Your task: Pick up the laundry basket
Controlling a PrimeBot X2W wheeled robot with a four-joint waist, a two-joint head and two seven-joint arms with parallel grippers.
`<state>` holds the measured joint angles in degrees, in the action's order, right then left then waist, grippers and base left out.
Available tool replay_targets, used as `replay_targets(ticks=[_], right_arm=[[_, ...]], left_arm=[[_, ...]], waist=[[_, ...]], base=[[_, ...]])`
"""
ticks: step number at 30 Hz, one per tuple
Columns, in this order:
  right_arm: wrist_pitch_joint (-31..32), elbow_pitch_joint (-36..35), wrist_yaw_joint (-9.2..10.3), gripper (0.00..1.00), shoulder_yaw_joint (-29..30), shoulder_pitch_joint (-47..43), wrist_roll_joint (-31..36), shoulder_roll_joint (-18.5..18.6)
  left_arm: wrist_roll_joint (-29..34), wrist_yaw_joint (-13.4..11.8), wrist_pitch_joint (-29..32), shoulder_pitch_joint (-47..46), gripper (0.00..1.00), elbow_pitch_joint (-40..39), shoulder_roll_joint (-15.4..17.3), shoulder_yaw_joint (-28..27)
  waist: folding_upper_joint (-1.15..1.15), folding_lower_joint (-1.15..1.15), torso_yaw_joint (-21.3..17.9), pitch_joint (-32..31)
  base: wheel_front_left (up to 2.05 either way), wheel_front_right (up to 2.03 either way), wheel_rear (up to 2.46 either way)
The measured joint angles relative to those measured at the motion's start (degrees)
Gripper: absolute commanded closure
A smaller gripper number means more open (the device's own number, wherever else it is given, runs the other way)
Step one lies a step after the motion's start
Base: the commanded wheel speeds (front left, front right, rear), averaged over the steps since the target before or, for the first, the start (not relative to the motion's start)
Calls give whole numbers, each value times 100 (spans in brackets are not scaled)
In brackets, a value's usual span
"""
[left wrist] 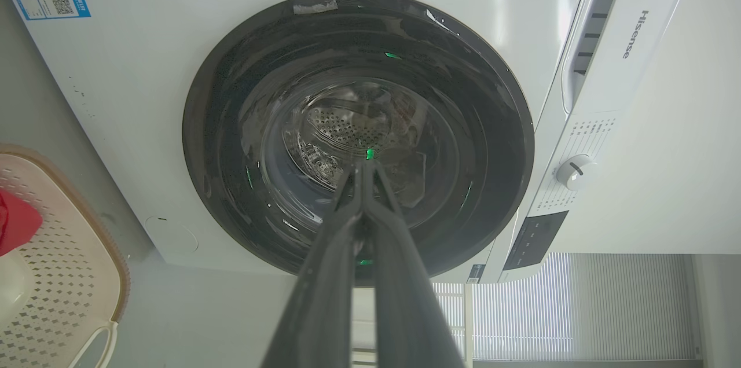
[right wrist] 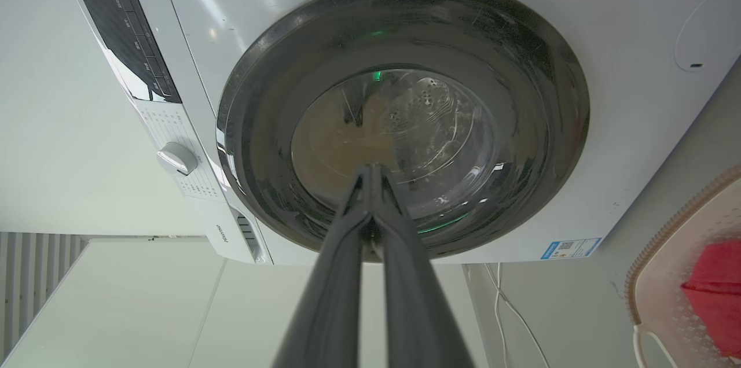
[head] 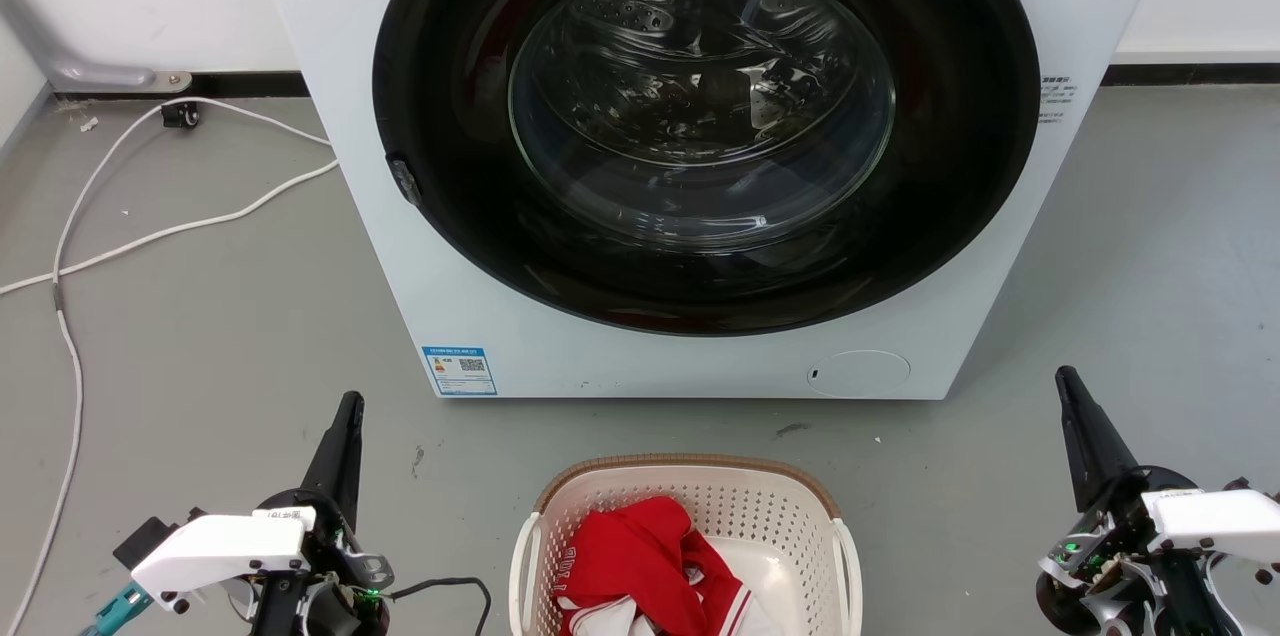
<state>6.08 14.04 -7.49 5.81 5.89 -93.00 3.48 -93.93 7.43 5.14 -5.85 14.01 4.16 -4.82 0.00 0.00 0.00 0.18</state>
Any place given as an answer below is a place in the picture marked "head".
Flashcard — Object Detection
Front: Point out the small printed text label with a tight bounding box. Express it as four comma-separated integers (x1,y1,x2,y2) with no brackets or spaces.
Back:
1036,73,1080,126

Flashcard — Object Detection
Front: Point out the teal cable connector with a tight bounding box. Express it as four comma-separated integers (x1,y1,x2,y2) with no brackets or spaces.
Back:
78,583,153,636

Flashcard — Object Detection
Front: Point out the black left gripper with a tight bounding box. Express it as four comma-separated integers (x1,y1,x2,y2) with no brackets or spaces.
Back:
247,390,395,636

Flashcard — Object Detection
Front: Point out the beige perforated laundry basket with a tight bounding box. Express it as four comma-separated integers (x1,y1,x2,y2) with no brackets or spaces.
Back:
507,453,864,636

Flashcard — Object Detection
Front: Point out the thin black left gripper cable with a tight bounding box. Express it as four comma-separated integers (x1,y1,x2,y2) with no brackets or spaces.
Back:
384,575,494,636

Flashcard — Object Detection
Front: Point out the round white filter cover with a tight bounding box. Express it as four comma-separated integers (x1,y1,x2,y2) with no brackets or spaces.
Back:
806,349,913,399

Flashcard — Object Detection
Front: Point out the thin white cable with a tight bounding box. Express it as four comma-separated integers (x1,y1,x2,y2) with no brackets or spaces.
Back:
0,96,336,636

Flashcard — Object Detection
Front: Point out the grey wall pipe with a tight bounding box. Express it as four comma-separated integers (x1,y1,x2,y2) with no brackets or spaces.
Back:
0,0,193,94

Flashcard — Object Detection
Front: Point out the blue energy label sticker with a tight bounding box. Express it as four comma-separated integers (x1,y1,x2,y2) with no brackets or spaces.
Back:
421,345,499,398

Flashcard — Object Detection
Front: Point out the round black glass washer door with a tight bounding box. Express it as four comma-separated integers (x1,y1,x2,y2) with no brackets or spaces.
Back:
372,0,1042,338

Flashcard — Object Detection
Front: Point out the white front-load washing machine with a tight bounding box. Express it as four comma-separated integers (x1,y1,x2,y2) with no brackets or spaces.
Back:
243,0,1181,401

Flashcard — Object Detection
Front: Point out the red garment with white trim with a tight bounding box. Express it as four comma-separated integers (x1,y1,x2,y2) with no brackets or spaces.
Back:
552,495,754,636

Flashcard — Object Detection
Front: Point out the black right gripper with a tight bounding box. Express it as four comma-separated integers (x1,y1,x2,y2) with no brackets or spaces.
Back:
1034,365,1280,636

